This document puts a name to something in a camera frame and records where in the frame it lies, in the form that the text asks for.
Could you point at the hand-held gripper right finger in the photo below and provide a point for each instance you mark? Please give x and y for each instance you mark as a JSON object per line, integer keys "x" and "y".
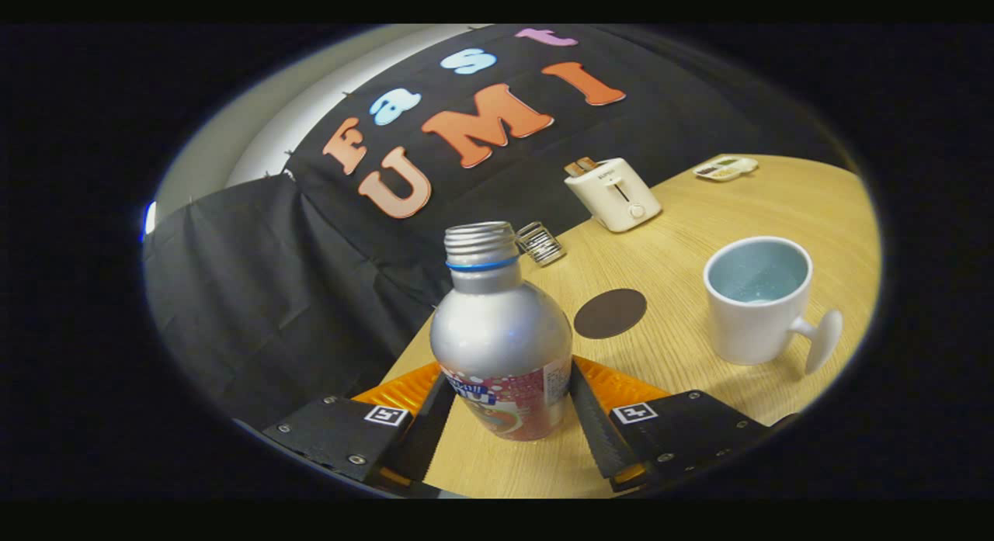
{"x": 598, "y": 436}

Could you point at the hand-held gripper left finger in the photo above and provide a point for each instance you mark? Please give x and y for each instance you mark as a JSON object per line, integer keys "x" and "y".
{"x": 431, "y": 432}

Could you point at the silver juice bottle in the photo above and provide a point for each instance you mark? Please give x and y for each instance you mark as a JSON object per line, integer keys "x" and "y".
{"x": 501, "y": 339}

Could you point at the dark brown round coaster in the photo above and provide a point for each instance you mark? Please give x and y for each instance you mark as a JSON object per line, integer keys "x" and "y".
{"x": 609, "y": 313}

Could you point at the white cup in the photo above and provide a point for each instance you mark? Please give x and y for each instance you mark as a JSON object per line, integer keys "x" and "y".
{"x": 757, "y": 324}

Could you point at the white toaster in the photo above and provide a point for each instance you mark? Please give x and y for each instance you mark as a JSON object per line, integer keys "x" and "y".
{"x": 617, "y": 195}

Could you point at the toast slice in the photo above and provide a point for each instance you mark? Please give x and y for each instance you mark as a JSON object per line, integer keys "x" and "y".
{"x": 575, "y": 168}
{"x": 588, "y": 163}

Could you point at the white divided snack dish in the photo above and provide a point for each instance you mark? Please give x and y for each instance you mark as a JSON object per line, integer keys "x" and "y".
{"x": 726, "y": 168}

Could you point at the wooden table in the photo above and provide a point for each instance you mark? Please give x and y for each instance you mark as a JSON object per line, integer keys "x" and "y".
{"x": 815, "y": 207}

